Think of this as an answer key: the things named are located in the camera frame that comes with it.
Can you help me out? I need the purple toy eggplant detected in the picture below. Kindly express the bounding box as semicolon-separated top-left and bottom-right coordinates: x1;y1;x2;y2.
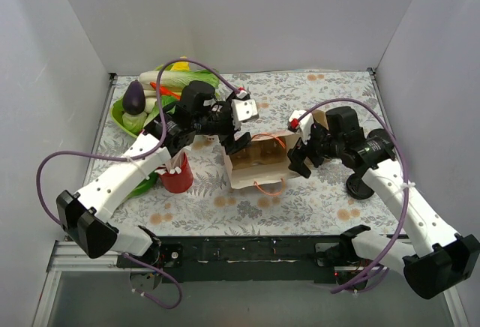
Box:
122;80;146;116

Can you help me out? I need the toy napa cabbage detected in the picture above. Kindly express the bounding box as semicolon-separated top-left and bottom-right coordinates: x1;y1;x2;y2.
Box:
138;70;220;92

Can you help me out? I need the aluminium frame rail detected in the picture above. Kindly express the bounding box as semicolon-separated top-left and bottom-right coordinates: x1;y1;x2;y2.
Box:
46;241;118;272

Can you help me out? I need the kraft paper takeout bag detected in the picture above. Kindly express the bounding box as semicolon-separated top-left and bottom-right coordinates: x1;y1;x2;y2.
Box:
223;110;328;193

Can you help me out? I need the green vegetable tray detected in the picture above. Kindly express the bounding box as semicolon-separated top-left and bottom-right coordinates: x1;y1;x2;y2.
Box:
111;63;188;140

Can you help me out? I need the green toy lettuce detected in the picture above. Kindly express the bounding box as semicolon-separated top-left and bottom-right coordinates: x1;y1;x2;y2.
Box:
127;172;158;199

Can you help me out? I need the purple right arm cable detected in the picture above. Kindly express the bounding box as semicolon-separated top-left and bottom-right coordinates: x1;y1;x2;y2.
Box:
295;97;410;295

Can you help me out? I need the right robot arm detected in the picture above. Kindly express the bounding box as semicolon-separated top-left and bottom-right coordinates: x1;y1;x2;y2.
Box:
287;106;479;299

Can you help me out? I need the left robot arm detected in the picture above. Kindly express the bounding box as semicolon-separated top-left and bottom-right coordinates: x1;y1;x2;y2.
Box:
56;81;258;267

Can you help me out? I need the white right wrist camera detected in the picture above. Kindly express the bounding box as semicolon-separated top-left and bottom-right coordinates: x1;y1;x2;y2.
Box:
287;110;315;145

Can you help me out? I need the single brown pulp carrier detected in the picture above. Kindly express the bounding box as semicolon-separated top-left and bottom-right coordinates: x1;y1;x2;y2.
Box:
230;139;287;170

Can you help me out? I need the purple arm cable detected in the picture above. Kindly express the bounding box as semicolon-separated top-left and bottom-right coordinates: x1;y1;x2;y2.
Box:
36;58;247;309
295;97;410;295

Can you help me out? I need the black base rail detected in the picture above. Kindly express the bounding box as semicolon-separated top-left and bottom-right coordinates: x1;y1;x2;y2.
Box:
140;235;368;284

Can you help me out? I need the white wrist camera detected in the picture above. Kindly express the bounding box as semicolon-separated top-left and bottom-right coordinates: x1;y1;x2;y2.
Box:
231;90;259;123
287;110;315;145

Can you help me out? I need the yellow toy pepper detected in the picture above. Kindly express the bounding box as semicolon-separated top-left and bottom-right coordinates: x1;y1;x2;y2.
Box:
167;56;191;72

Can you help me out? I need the red cup holder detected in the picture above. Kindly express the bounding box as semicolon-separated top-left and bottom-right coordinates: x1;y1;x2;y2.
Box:
156;152;194;194

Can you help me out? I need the floral patterned table mat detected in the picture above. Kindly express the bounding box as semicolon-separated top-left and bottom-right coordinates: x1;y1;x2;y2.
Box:
111;70;398;236

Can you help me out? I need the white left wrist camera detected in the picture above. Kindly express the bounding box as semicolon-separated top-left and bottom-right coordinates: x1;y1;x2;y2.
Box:
231;90;259;123

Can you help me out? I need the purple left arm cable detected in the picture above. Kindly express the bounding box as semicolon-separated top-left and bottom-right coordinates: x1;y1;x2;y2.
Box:
36;58;247;309

